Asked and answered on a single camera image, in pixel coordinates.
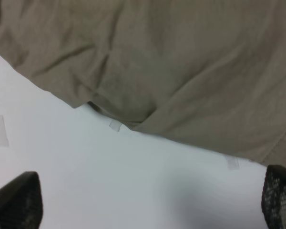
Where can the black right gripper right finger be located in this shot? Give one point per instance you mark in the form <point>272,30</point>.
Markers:
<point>273,201</point>

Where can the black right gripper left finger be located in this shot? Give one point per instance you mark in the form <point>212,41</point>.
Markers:
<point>21,205</point>

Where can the khaki shorts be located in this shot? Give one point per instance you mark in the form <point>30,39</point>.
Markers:
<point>208,73</point>

